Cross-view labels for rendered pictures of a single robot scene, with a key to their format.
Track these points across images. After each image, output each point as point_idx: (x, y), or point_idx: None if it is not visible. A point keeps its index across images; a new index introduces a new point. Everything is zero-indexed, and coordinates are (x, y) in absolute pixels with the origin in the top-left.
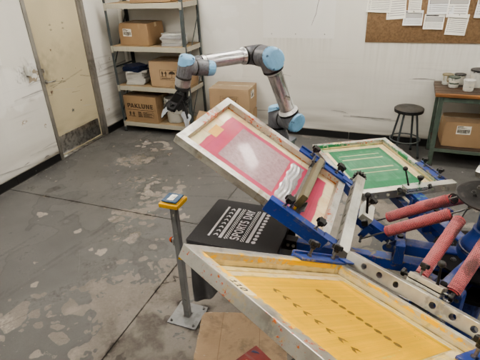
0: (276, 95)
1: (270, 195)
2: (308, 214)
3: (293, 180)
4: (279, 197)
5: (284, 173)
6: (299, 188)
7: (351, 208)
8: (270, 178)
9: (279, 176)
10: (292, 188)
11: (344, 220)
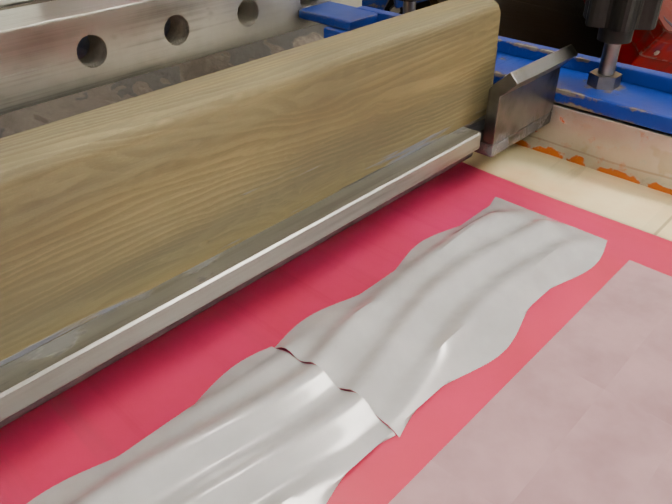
0: None
1: (644, 235)
2: None
3: (268, 390)
4: (555, 221)
5: (356, 501)
6: (355, 198)
7: (3, 25)
8: (631, 384)
9: (474, 435)
10: (357, 303)
11: (160, 15)
